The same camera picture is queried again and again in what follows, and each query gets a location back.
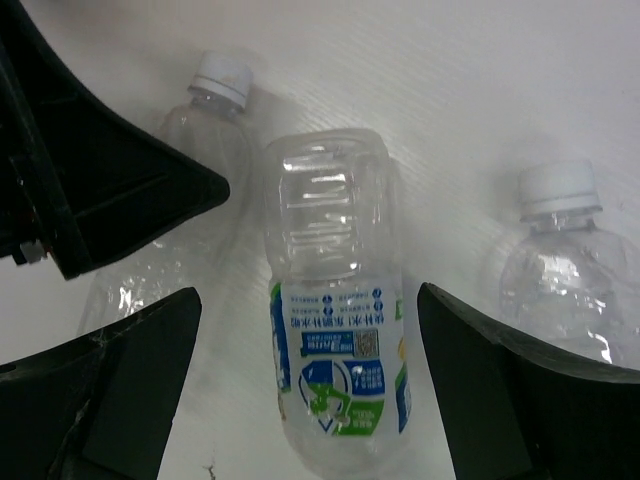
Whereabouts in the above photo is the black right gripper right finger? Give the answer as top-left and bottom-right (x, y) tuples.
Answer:
(417, 283), (639, 479)

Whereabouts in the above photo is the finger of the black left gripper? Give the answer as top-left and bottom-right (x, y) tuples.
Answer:
(1, 1), (230, 279)

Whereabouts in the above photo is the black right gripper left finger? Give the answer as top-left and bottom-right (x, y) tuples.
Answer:
(1, 287), (202, 479)

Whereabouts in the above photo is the clear plastic bottle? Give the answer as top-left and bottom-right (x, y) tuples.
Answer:
(499, 160), (639, 369)
(77, 49), (256, 341)

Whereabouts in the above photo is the clear bottle with printed label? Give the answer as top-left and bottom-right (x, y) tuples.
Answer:
(264, 128), (411, 479)

